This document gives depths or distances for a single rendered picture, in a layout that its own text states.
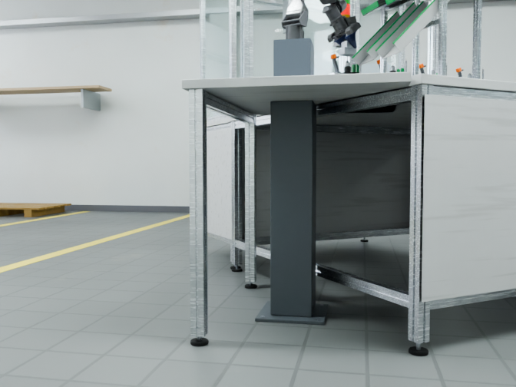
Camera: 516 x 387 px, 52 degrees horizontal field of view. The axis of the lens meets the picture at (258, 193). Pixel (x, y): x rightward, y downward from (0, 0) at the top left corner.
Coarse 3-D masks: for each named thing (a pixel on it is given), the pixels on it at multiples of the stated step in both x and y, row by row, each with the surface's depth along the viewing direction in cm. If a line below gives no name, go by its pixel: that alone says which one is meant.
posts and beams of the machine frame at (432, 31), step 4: (432, 0) 332; (428, 4) 335; (436, 16) 333; (432, 20) 332; (428, 28) 336; (432, 28) 333; (436, 28) 333; (428, 32) 336; (432, 32) 333; (436, 32) 334; (428, 36) 336; (432, 36) 333; (436, 36) 334; (428, 40) 336; (432, 40) 333; (436, 40) 334; (428, 44) 336; (432, 44) 333; (436, 44) 334; (428, 48) 336; (432, 48) 333; (436, 48) 334; (428, 52) 336; (432, 52) 333; (436, 52) 334; (428, 56) 336; (432, 56) 333; (436, 56) 334; (428, 60) 336; (432, 60) 333; (436, 60) 335; (428, 64) 336; (432, 64) 333; (436, 64) 335; (428, 68) 336; (432, 68) 334; (436, 68) 335; (428, 72) 336; (436, 72) 335
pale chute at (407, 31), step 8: (448, 0) 191; (416, 8) 202; (424, 8) 203; (432, 8) 189; (408, 16) 201; (416, 16) 202; (424, 16) 189; (432, 16) 190; (400, 24) 201; (408, 24) 201; (416, 24) 188; (424, 24) 189; (392, 32) 199; (400, 32) 200; (408, 32) 187; (416, 32) 188; (392, 40) 200; (400, 40) 187; (408, 40) 187; (384, 48) 199; (392, 48) 199; (400, 48) 187; (384, 56) 199
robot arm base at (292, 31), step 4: (288, 28) 202; (292, 28) 201; (296, 28) 201; (300, 28) 202; (288, 32) 202; (292, 32) 201; (296, 32) 201; (300, 32) 202; (304, 32) 204; (288, 36) 202; (292, 36) 201; (296, 36) 201; (300, 36) 202
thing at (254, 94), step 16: (192, 80) 166; (208, 80) 165; (224, 80) 164; (240, 80) 163; (256, 80) 162; (272, 80) 161; (288, 80) 160; (304, 80) 159; (320, 80) 158; (336, 80) 158; (352, 80) 157; (368, 80) 156; (384, 80) 155; (400, 80) 154; (224, 96) 185; (240, 96) 185; (256, 96) 186; (272, 96) 186; (288, 96) 186; (304, 96) 186; (320, 96) 186; (336, 96) 186; (352, 96) 186; (256, 112) 242
